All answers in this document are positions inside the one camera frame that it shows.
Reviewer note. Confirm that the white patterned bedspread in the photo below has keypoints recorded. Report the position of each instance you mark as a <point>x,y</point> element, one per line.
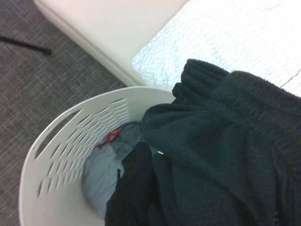
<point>223,35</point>

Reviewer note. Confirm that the black garment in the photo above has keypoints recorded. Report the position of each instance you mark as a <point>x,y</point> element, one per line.
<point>223,153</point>

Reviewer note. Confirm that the white perforated laundry basket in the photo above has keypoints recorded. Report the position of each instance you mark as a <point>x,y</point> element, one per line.
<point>47,204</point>

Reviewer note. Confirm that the gray garment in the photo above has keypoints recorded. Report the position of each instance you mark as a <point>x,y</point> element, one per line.
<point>103,174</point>

